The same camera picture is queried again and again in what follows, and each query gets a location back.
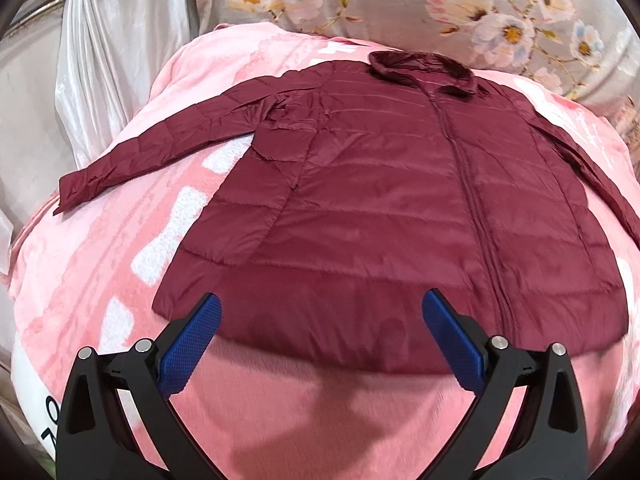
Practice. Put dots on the pink patterned blanket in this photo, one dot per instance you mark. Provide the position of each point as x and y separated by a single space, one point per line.
300 420

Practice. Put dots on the grey floral quilt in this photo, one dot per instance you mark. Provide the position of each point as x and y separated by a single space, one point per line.
400 5

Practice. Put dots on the maroon puffer jacket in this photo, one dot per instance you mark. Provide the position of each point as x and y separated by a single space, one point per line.
375 185

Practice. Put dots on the white satin cloth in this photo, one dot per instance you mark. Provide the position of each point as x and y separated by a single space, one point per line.
115 50

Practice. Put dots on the white printed bag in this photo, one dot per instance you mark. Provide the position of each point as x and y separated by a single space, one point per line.
35 390

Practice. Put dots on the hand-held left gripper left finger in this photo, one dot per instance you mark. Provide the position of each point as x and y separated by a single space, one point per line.
192 342

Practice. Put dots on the metal rail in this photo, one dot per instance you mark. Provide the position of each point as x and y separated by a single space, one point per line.
45 8

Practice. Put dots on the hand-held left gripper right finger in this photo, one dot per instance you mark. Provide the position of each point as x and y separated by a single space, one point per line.
452 342

